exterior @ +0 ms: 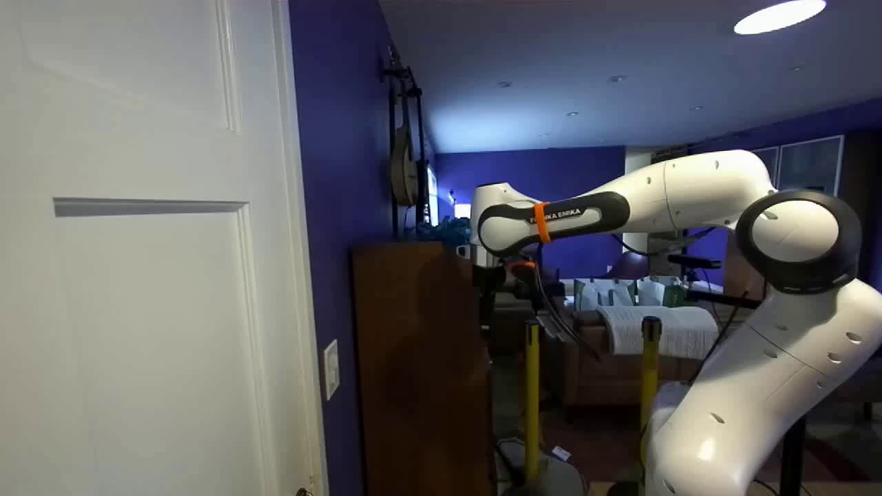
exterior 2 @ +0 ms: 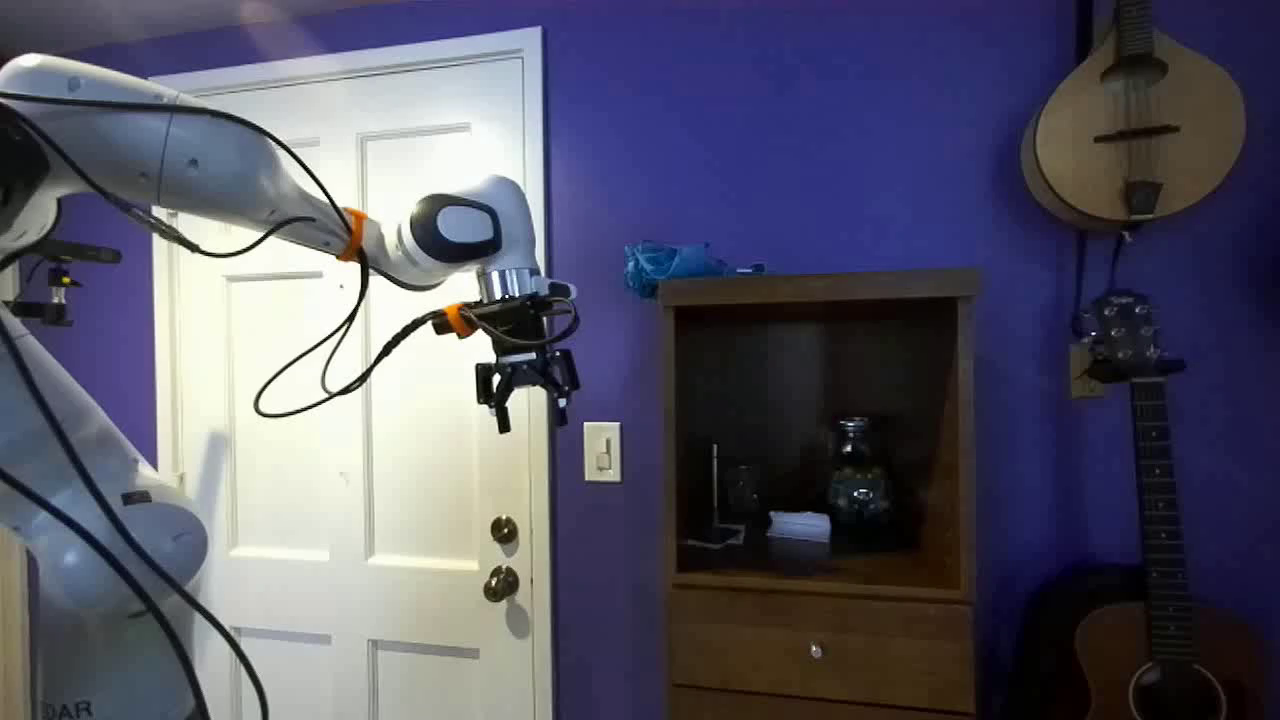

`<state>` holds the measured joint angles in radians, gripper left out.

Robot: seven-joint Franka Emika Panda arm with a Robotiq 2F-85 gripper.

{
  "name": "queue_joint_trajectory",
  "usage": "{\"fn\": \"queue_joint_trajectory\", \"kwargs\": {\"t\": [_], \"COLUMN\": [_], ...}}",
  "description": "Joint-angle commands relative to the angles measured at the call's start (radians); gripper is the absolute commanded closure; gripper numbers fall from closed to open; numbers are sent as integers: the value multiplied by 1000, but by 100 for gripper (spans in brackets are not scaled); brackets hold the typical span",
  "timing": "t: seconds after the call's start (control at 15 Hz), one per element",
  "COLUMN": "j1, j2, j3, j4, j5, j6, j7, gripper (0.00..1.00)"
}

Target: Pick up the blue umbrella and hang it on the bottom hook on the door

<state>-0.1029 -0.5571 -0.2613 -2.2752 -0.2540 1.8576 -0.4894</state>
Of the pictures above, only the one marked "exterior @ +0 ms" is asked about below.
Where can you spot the white blanket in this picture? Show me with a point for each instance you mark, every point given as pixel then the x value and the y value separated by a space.
pixel 671 329

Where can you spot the brown sofa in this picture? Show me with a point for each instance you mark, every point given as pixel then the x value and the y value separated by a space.
pixel 596 376

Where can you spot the white light switch plate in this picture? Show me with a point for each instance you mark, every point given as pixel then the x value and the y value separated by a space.
pixel 330 369

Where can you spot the white panelled door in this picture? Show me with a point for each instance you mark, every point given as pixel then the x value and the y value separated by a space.
pixel 146 276

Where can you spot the brown wooden cabinet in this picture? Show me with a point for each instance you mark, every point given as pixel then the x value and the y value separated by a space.
pixel 416 368

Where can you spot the tall yellow stand pole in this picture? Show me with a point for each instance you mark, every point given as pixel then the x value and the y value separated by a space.
pixel 532 404

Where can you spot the round ceiling light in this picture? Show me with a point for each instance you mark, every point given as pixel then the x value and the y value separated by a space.
pixel 778 14

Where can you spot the short yellow stand pole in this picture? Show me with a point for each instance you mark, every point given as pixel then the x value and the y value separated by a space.
pixel 649 376

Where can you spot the black tripod pole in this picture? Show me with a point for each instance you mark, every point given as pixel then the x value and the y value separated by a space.
pixel 791 457

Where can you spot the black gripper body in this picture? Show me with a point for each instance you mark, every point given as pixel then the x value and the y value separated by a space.
pixel 492 292

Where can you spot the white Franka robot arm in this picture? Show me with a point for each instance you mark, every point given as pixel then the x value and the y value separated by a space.
pixel 716 194

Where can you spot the hanging wooden mandolin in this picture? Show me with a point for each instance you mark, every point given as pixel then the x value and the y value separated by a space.
pixel 402 167

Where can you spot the glass fronted wall cabinet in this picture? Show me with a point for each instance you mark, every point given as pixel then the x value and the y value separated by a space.
pixel 809 167

